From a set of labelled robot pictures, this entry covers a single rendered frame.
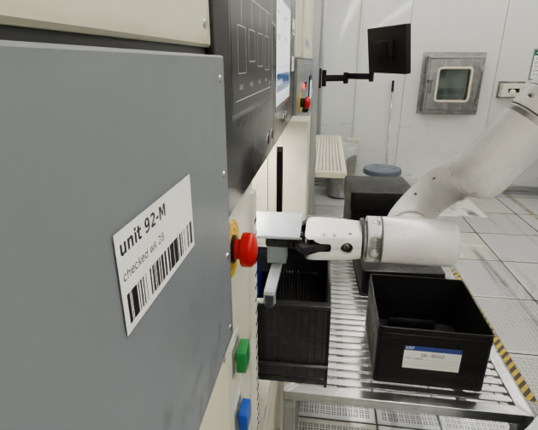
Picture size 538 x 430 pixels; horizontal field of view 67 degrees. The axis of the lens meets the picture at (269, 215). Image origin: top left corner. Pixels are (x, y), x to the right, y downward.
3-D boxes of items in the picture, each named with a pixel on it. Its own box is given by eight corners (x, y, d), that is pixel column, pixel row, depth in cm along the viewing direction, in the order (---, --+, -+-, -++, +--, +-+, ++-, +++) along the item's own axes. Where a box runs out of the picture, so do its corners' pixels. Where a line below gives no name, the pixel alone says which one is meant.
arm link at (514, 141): (486, 95, 73) (373, 217, 84) (526, 106, 58) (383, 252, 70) (523, 125, 74) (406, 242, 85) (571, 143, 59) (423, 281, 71)
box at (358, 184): (411, 246, 186) (418, 194, 177) (347, 244, 187) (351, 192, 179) (396, 223, 212) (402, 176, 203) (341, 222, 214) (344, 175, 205)
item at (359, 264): (444, 299, 144) (449, 267, 139) (359, 296, 146) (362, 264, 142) (422, 261, 171) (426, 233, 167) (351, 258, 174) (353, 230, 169)
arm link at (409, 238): (378, 207, 77) (384, 227, 68) (452, 211, 75) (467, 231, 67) (374, 247, 80) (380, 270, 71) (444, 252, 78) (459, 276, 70)
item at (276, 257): (325, 412, 74) (334, 255, 63) (216, 401, 76) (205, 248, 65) (326, 329, 96) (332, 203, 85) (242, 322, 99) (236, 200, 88)
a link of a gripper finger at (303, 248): (316, 258, 68) (289, 249, 71) (341, 244, 73) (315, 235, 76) (317, 252, 67) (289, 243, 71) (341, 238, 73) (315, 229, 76)
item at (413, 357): (371, 380, 108) (378, 326, 101) (365, 319, 133) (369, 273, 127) (483, 392, 104) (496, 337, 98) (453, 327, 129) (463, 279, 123)
